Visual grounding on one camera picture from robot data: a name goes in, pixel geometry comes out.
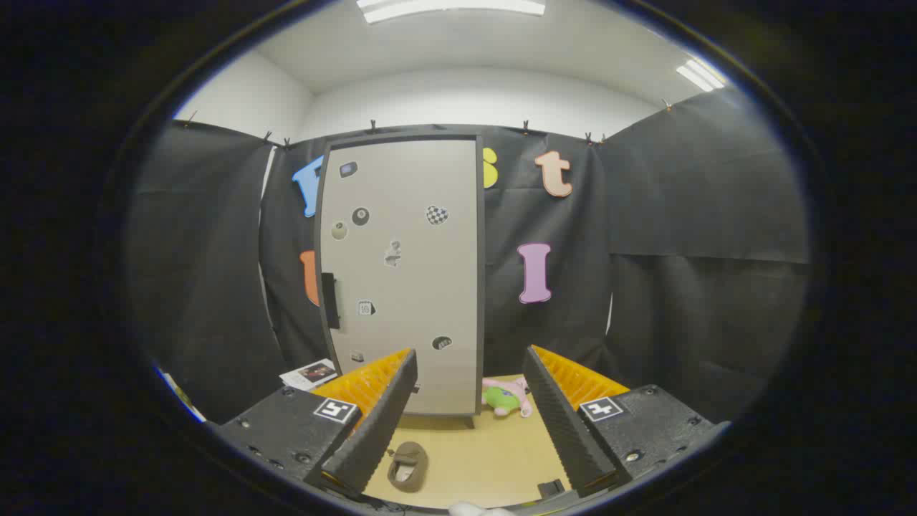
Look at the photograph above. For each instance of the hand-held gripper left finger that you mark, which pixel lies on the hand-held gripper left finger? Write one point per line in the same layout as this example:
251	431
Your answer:
376	437

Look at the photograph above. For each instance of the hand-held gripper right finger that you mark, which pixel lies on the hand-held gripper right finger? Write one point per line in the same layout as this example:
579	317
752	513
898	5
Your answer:
566	430

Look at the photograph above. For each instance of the brown fuzzy shoe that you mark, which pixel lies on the brown fuzzy shoe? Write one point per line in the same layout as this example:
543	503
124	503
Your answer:
407	466

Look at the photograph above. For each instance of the dark grey shoe cabinet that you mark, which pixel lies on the dark grey shoe cabinet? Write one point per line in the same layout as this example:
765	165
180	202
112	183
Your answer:
481	287

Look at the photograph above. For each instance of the green and pink plush toy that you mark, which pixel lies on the green and pink plush toy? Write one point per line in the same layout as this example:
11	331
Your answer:
505	398

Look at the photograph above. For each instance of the white cardboard box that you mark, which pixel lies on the white cardboard box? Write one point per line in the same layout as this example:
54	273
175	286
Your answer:
309	373

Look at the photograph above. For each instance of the black backdrop cloth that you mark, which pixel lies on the black backdrop cloth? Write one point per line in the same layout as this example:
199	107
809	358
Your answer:
680	215

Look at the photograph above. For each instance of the long ceiling light panel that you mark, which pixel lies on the long ceiling light panel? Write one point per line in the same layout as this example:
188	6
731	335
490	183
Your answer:
451	7

